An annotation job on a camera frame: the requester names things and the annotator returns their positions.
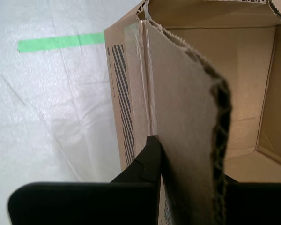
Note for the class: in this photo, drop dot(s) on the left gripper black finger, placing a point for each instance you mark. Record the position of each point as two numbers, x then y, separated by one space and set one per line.
84 204
260 204

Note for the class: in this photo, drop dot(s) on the brown cardboard box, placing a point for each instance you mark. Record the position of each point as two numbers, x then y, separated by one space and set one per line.
185 117

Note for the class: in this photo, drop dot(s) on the green tape strip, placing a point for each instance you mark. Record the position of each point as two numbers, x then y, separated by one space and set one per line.
61 42

